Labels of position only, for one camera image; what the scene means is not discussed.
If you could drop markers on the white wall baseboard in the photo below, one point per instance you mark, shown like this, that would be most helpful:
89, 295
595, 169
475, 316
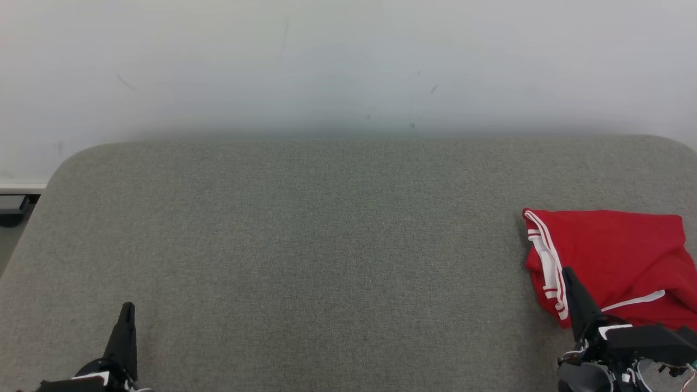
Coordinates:
22, 188

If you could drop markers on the red Bulls basketball shorts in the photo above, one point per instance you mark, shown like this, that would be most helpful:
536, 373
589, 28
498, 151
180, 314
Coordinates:
680, 310

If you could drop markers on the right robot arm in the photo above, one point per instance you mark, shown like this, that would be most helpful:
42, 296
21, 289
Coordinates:
585, 378

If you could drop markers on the red Bulls basketball jersey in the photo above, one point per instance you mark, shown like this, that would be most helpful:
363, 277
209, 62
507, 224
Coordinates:
610, 250

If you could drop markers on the black round foot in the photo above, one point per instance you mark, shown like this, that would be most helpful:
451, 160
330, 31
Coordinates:
10, 219

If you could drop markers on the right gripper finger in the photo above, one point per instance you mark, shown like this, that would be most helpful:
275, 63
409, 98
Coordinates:
581, 313

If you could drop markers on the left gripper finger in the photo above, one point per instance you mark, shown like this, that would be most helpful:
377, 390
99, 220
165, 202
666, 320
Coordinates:
125, 343

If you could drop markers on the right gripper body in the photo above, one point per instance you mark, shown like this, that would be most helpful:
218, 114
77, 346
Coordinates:
626, 343

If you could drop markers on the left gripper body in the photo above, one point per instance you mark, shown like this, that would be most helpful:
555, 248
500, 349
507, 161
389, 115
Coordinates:
98, 367

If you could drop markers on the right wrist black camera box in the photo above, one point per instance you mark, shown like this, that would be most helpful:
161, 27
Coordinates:
678, 343

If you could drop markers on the grey fabric sofa seat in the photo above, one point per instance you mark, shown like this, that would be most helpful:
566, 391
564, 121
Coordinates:
326, 245

